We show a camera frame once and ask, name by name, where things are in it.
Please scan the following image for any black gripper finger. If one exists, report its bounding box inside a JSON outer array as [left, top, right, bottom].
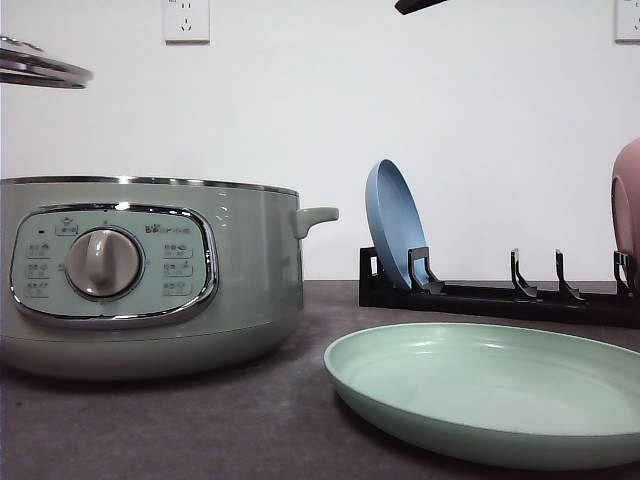
[[394, 0, 448, 15]]

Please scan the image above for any glass steamer lid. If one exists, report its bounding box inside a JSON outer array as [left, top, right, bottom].
[[0, 36, 94, 89]]

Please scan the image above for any green plate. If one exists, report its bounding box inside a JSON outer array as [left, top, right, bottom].
[[324, 323, 640, 470]]

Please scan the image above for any blue plate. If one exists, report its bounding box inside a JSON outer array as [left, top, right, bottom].
[[365, 159, 427, 288]]

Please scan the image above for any pink plate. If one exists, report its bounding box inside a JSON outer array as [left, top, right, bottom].
[[611, 137, 640, 297]]

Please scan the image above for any green electric steamer pot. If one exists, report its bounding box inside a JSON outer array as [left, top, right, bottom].
[[1, 176, 339, 381]]

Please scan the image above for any black dish rack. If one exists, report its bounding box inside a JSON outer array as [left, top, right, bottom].
[[359, 247, 640, 328]]

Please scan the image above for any white wall socket right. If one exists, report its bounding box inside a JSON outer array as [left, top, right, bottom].
[[614, 32, 640, 47]]

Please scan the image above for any white wall socket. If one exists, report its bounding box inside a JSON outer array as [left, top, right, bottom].
[[614, 32, 640, 47], [162, 0, 211, 46]]

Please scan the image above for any white wall socket left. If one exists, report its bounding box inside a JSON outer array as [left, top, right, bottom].
[[162, 0, 211, 46]]

